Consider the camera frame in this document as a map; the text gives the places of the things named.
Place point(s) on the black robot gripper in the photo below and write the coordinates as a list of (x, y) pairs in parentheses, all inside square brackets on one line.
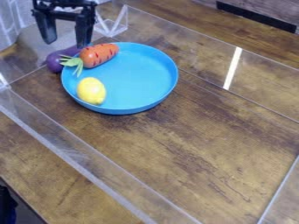
[(81, 10)]

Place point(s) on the orange toy carrot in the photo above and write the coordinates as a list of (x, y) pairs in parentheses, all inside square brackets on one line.
[(92, 56)]

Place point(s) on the yellow toy lemon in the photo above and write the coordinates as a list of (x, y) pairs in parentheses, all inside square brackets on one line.
[(92, 91)]

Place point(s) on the blue round plastic tray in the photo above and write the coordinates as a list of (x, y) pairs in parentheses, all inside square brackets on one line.
[(140, 77)]

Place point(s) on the purple toy eggplant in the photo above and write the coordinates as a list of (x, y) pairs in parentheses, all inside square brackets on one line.
[(54, 58)]

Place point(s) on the clear acrylic enclosure walls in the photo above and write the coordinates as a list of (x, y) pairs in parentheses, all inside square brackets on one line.
[(208, 158)]

